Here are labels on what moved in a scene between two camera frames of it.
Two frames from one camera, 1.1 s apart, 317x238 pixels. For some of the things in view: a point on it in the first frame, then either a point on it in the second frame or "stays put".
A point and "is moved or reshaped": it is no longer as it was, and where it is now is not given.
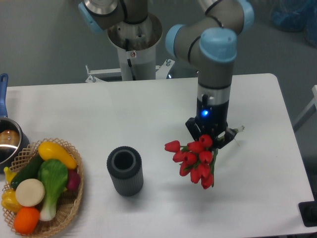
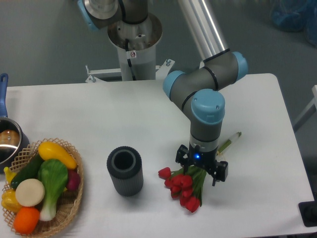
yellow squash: [49, 150] stays put
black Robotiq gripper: [212, 116] to [205, 160]
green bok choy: [53, 174] stays put
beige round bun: [30, 192] stays put
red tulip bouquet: [195, 159] is moved or reshaped
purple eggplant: [74, 180] stays put
